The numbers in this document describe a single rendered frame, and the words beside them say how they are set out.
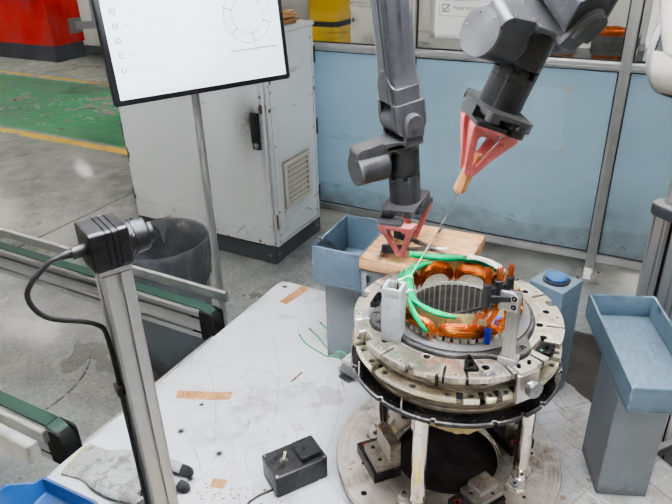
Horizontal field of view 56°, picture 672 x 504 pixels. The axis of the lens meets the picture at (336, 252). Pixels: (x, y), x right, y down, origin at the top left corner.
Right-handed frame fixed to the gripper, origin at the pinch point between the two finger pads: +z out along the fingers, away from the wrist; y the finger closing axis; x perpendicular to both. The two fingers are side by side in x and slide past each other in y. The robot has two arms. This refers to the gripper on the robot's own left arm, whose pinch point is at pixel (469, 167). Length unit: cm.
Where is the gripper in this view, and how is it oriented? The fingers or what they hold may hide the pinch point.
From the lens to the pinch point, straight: 89.5
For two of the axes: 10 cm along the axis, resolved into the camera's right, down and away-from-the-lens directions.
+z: -3.3, 8.2, 4.6
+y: 1.1, 5.2, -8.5
